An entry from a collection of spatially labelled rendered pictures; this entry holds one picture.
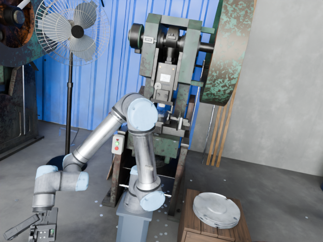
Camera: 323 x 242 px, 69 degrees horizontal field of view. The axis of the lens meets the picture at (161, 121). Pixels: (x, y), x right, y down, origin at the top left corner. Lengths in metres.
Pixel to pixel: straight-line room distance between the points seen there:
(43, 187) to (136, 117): 0.43
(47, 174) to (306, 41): 2.96
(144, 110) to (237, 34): 0.81
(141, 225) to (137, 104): 0.70
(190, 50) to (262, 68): 1.54
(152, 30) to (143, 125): 1.00
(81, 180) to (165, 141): 0.90
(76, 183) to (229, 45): 1.09
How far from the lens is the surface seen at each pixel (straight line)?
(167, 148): 1.79
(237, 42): 1.49
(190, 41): 1.75
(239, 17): 1.54
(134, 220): 1.34
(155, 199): 1.12
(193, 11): 3.03
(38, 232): 1.00
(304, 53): 3.27
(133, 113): 0.89
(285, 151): 3.49
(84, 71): 3.34
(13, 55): 2.42
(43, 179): 1.01
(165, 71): 1.82
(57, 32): 2.08
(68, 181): 1.01
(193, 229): 1.47
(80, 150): 1.10
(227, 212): 1.61
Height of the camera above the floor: 1.29
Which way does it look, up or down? 17 degrees down
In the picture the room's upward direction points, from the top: 9 degrees clockwise
